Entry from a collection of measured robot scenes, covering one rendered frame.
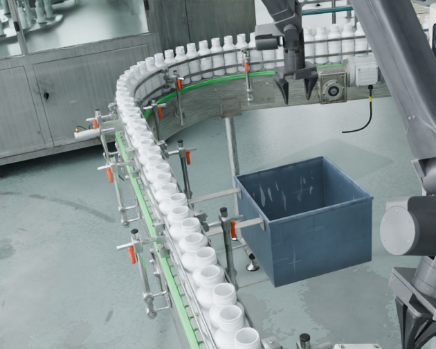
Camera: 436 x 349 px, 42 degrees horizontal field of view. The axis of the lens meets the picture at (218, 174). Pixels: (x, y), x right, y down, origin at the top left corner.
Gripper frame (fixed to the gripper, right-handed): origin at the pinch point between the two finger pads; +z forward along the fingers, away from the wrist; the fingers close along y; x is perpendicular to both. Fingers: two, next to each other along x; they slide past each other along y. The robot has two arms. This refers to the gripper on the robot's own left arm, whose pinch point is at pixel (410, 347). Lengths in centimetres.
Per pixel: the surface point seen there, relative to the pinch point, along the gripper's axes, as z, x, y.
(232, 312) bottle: 9.4, -16.7, -20.0
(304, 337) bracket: 9.9, -6.0, -14.6
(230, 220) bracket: 11, -4, -58
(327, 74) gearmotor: -9, 72, -172
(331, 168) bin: 10, 43, -99
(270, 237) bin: 23, 16, -75
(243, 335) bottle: 9.3, -16.7, -14.2
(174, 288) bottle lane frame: 25, -16, -51
